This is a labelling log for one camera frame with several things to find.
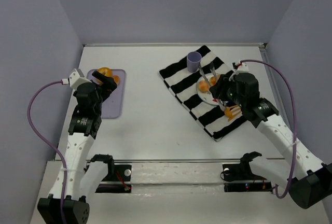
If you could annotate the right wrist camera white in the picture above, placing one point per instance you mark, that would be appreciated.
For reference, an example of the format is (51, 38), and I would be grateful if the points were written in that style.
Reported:
(240, 68)

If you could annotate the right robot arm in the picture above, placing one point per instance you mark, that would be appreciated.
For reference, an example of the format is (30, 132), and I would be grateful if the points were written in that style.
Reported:
(308, 180)

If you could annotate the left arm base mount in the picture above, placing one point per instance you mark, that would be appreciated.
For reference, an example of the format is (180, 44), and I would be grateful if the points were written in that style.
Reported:
(117, 182)

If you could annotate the black white striped cloth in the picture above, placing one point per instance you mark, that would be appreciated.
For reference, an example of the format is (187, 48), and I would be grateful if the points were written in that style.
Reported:
(211, 119)

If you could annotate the lilac plastic cup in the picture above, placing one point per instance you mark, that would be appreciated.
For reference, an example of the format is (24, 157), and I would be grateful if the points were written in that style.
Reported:
(193, 61)

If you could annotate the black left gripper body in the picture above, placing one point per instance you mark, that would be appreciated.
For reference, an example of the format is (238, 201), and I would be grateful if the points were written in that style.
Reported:
(104, 79)

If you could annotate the large orange bread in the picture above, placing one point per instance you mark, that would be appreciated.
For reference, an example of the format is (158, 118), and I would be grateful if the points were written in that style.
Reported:
(213, 79)

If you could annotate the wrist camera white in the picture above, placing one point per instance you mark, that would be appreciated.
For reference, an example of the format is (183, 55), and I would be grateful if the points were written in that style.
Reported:
(75, 79)
(240, 68)

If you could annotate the small golden bread roll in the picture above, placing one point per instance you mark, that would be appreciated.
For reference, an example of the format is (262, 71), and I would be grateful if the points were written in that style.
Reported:
(203, 86)

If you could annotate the watermelon pattern plate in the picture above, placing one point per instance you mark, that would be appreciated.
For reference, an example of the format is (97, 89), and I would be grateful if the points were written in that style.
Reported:
(207, 97)

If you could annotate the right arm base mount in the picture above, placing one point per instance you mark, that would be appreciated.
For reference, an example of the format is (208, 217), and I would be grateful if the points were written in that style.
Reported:
(238, 177)

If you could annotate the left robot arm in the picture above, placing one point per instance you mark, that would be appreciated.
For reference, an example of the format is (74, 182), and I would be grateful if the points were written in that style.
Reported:
(77, 180)

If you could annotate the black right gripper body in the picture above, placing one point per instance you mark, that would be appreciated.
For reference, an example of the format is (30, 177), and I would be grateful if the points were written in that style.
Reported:
(221, 90)

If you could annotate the lilac plastic tray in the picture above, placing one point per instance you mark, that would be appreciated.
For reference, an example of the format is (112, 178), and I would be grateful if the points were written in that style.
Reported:
(112, 107)

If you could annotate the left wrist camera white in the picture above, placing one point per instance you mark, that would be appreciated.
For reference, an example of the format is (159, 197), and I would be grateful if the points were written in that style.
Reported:
(75, 79)

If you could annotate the orange plastic fork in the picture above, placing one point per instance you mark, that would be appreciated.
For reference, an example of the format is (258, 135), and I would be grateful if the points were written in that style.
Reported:
(232, 111)

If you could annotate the metal food tongs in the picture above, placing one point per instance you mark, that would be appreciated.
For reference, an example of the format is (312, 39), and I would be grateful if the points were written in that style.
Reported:
(221, 104)

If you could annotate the metal table edge rail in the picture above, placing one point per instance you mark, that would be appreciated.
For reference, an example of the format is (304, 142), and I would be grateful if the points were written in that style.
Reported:
(259, 45)

